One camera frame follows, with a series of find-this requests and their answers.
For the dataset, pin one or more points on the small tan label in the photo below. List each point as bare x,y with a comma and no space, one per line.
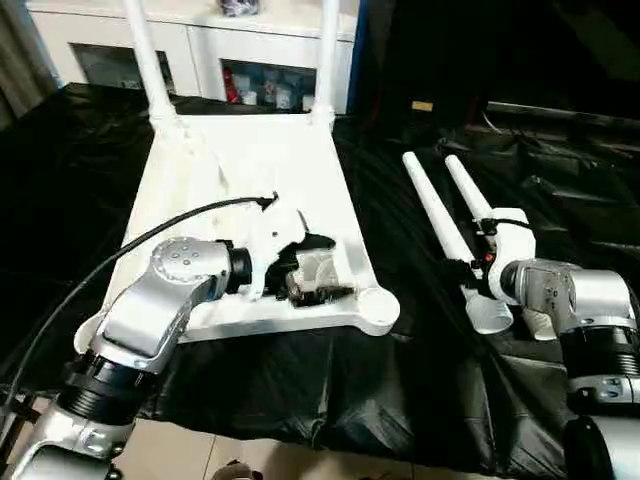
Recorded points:
422,105

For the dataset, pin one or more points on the dark folding stand frame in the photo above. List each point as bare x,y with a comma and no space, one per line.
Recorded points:
20,405

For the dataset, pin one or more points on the white glass-door cabinet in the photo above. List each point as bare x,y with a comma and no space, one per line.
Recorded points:
200,40

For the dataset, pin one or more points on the dark objects on cabinet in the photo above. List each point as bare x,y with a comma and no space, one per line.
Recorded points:
237,6

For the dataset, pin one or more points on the white plastic table top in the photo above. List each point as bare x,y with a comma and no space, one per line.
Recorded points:
225,160

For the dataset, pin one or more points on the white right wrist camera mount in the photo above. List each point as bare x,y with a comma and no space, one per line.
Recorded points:
515,240

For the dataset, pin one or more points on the grey curtain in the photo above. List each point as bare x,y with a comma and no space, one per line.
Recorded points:
25,60

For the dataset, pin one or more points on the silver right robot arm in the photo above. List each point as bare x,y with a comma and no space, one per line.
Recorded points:
590,290

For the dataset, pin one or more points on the red bottle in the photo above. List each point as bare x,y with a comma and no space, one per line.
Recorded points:
230,85

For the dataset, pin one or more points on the white plastic table leg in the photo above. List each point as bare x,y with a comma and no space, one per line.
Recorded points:
327,50
465,185
150,60
435,200

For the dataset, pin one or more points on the grey robot left foot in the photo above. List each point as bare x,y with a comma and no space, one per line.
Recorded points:
239,471

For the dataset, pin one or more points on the long black bar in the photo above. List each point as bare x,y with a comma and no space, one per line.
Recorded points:
565,114

